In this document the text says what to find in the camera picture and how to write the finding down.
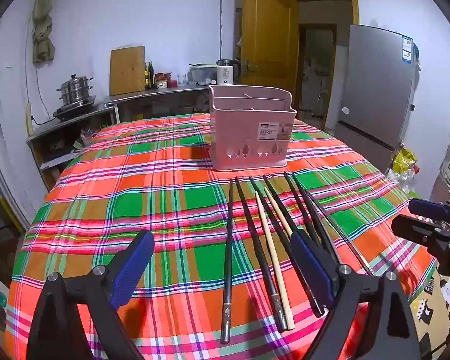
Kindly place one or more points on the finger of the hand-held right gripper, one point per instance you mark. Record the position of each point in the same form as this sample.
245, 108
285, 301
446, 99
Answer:
425, 206
412, 230

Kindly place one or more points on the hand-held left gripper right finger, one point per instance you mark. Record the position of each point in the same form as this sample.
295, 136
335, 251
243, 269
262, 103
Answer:
311, 270

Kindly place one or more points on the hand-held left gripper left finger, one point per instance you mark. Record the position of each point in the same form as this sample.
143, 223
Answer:
131, 266

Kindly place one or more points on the wooden chopstick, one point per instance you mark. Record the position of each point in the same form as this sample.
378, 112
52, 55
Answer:
279, 212
270, 247

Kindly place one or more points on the row of black chopsticks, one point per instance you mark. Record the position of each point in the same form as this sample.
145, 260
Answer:
228, 251

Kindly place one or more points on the pink plastic utensil basket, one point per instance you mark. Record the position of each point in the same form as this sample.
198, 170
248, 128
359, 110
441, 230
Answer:
247, 131

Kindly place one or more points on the yellow plastic bag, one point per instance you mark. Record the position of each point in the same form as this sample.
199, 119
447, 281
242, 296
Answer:
405, 161

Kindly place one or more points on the plaid tablecloth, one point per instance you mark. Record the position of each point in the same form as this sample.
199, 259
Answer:
135, 180

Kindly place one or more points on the silver refrigerator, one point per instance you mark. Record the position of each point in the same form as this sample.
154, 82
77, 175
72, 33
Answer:
375, 90

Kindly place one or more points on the low steel kitchen stand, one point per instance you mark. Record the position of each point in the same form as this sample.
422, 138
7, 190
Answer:
60, 135

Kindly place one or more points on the black cooktop stove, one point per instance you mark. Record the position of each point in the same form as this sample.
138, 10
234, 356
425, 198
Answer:
73, 110

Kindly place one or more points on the tall steel kitchen table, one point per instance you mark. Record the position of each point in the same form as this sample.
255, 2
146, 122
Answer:
165, 93

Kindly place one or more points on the beige power strip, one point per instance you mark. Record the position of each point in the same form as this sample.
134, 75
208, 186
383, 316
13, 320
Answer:
29, 120

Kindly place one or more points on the steel steamer pot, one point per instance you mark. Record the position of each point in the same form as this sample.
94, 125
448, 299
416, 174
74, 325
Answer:
75, 90

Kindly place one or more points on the yellow oil bottle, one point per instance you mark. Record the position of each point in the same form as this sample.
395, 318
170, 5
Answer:
146, 78

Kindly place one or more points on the dark oil bottle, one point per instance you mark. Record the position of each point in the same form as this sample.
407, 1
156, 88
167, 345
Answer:
150, 77

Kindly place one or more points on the wooden cutting board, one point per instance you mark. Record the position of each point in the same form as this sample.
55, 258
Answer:
127, 71

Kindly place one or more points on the clear plastic storage container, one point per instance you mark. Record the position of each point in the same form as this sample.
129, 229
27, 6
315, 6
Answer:
202, 75

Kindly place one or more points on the white electric kettle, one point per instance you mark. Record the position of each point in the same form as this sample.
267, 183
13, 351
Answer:
225, 73

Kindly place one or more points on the yellow wooden door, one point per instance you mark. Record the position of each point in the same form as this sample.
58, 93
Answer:
266, 37

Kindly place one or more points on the olive hanging cloth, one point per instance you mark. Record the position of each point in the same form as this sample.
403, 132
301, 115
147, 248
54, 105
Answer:
43, 30

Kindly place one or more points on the yellow door frame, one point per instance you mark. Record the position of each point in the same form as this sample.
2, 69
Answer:
354, 7

